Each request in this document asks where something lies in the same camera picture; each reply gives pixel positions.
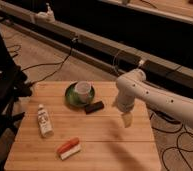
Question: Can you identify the black floor cable right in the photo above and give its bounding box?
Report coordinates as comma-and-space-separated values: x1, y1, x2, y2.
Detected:
149, 109, 193, 171

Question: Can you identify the black eraser block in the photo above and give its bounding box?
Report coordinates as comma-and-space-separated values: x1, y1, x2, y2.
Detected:
84, 101, 104, 114

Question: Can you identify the white cup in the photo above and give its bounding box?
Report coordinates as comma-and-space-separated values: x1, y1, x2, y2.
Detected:
74, 81, 91, 102

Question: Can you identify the white plastic bottle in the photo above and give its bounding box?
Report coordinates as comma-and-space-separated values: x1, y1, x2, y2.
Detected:
37, 104, 53, 138

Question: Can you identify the long metal rail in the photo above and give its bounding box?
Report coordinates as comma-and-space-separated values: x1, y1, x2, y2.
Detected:
0, 0, 193, 91

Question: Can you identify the green saucer plate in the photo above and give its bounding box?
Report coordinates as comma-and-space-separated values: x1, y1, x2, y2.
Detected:
65, 83, 95, 108

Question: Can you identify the black floor cable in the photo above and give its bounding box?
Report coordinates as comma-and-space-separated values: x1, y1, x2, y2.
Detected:
5, 37, 78, 85
149, 109, 193, 171

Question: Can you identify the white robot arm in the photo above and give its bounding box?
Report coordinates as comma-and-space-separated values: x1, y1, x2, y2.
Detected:
115, 69, 193, 129

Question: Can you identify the black floor cable left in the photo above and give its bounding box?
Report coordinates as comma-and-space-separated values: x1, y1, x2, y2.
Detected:
5, 37, 78, 85

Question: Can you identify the black chair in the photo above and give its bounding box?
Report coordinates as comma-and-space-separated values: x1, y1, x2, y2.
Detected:
0, 13, 34, 151

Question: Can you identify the white device on rail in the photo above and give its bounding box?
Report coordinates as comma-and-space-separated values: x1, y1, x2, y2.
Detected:
36, 3, 55, 22

